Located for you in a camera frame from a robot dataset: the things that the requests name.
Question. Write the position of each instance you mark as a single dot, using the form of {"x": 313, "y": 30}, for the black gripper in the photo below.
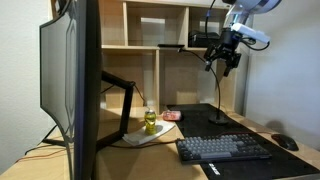
{"x": 225, "y": 45}

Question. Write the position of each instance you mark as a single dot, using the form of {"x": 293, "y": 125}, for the pink sparkling water can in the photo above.
{"x": 172, "y": 116}

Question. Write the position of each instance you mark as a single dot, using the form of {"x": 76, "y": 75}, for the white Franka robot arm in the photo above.
{"x": 248, "y": 6}

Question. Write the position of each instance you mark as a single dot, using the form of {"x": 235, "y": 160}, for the yellow soda can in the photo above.
{"x": 150, "y": 122}

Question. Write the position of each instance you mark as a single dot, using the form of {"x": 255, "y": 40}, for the black box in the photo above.
{"x": 203, "y": 39}

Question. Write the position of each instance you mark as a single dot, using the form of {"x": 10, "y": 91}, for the flat black device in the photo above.
{"x": 170, "y": 45}

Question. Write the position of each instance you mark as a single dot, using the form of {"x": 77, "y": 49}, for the black desk mat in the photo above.
{"x": 196, "y": 121}

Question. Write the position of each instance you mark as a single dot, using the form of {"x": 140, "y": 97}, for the wooden shelf hutch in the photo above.
{"x": 140, "y": 60}

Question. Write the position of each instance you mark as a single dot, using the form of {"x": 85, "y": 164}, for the black grey keyboard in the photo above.
{"x": 223, "y": 148}

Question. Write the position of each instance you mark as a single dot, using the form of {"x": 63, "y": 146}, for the black monitor stand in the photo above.
{"x": 126, "y": 103}

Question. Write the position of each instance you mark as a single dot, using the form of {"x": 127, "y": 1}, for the black computer mouse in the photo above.
{"x": 285, "y": 142}

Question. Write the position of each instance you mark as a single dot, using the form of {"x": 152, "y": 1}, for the white paper stack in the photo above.
{"x": 136, "y": 137}

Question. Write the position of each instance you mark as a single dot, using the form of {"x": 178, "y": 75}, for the black curved monitor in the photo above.
{"x": 85, "y": 83}

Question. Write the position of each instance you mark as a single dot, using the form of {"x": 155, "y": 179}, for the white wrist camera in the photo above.
{"x": 250, "y": 32}

